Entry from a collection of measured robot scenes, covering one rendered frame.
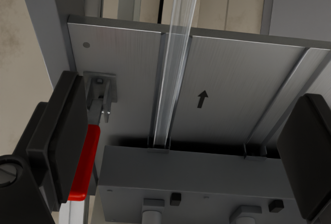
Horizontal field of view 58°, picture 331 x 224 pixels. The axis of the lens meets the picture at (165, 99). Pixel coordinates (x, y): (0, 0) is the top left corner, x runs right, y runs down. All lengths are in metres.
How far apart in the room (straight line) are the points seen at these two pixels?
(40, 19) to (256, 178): 0.26
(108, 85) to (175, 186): 0.13
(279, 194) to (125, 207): 0.18
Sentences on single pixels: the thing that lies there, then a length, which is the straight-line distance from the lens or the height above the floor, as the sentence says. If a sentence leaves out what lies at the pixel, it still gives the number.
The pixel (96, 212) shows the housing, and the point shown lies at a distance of 0.46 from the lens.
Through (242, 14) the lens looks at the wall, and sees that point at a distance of 2.87.
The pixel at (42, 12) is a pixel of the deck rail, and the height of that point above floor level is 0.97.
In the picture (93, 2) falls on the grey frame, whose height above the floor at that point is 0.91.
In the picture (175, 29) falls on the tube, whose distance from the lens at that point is 0.21.
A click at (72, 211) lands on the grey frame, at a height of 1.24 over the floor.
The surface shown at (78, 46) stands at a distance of 0.25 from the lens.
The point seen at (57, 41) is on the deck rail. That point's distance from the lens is 0.23.
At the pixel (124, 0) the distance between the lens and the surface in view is 0.61.
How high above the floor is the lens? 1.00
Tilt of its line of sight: 6 degrees up
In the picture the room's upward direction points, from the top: 175 degrees counter-clockwise
